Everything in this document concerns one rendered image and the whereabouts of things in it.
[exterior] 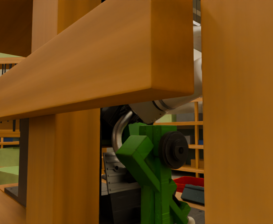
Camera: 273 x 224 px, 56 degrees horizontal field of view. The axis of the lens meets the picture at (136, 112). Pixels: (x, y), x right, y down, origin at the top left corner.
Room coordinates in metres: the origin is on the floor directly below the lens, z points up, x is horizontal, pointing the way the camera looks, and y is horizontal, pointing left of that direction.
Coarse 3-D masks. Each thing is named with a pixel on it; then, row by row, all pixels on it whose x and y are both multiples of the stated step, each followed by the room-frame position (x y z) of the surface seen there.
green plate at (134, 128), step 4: (124, 104) 0.87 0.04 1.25; (132, 124) 0.86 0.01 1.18; (136, 124) 0.87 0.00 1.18; (140, 124) 0.88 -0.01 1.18; (144, 124) 0.89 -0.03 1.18; (124, 128) 0.89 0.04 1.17; (128, 128) 0.85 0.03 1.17; (132, 128) 0.86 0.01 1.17; (136, 128) 0.87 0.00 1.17; (124, 132) 0.89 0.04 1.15; (128, 132) 0.85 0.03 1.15; (132, 132) 0.85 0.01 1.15; (136, 132) 0.86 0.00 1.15; (124, 136) 0.89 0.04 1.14; (128, 136) 0.85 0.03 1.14; (124, 140) 0.89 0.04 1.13
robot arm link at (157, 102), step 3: (156, 102) 0.67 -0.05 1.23; (159, 102) 0.67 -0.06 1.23; (162, 102) 0.66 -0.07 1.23; (159, 105) 0.67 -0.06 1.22; (162, 105) 0.67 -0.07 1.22; (165, 105) 0.66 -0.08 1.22; (162, 108) 0.68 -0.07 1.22; (165, 108) 0.67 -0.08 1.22; (168, 108) 0.67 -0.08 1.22; (171, 108) 0.68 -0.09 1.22; (174, 108) 0.68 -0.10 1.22; (168, 111) 0.70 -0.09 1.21
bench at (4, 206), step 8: (8, 184) 1.39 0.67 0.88; (16, 184) 1.39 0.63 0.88; (0, 192) 1.21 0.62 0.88; (0, 200) 1.07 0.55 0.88; (8, 200) 1.07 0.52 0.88; (0, 208) 0.96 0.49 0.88; (8, 208) 0.96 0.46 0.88; (16, 208) 0.96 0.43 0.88; (24, 208) 0.96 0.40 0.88; (0, 216) 0.87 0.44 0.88; (8, 216) 0.87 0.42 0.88; (16, 216) 0.87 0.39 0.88; (24, 216) 0.87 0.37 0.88
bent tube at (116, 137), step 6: (126, 114) 0.81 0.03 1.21; (132, 114) 0.83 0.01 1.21; (120, 120) 0.80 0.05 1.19; (126, 120) 0.80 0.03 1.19; (114, 126) 0.79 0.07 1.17; (120, 126) 0.78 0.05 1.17; (114, 132) 0.77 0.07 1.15; (120, 132) 0.78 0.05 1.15; (114, 138) 0.77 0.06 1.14; (120, 138) 0.77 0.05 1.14; (114, 144) 0.76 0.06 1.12; (120, 144) 0.77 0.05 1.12; (114, 150) 0.77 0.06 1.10
